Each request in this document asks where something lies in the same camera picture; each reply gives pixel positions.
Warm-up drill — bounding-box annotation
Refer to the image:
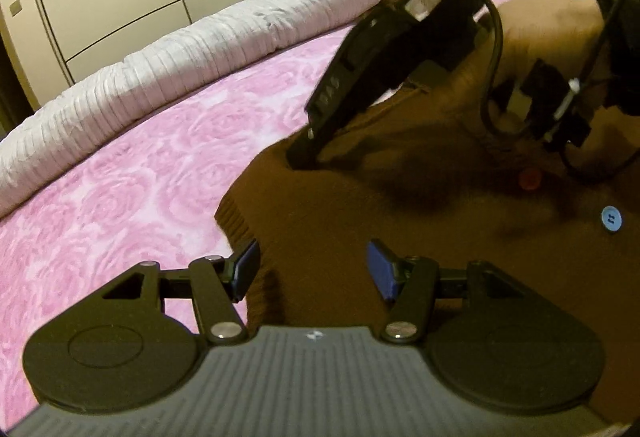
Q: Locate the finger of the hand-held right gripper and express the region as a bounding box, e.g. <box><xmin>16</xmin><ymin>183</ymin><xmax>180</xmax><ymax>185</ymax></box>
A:
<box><xmin>286</xmin><ymin>108</ymin><xmax>371</xmax><ymax>170</ymax></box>

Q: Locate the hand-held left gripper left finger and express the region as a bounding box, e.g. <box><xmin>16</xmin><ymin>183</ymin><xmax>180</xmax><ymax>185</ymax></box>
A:
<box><xmin>100</xmin><ymin>239</ymin><xmax>262</xmax><ymax>345</ymax></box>

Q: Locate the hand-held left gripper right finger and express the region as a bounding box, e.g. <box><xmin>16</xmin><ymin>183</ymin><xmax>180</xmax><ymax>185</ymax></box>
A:
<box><xmin>366</xmin><ymin>239</ymin><xmax>548</xmax><ymax>344</ymax></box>

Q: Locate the brown knit sweater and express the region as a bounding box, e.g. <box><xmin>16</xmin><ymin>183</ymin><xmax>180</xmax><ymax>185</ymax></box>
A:
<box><xmin>215</xmin><ymin>0</ymin><xmax>640</xmax><ymax>420</ymax></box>

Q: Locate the pink floral bed sheet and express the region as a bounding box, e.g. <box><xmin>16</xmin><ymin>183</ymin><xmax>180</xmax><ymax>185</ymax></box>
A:
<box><xmin>0</xmin><ymin>0</ymin><xmax>521</xmax><ymax>425</ymax></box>

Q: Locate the white quilted duvet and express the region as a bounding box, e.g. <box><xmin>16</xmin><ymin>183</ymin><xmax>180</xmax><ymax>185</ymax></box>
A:
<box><xmin>0</xmin><ymin>0</ymin><xmax>457</xmax><ymax>219</ymax></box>

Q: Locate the black cable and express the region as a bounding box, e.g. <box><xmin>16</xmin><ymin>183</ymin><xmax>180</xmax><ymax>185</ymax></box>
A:
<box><xmin>557</xmin><ymin>0</ymin><xmax>637</xmax><ymax>184</ymax></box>
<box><xmin>479</xmin><ymin>0</ymin><xmax>538</xmax><ymax>138</ymax></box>

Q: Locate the black cable connector block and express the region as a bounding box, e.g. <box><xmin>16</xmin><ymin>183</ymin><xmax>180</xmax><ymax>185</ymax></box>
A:
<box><xmin>492</xmin><ymin>58</ymin><xmax>593</xmax><ymax>152</ymax></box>

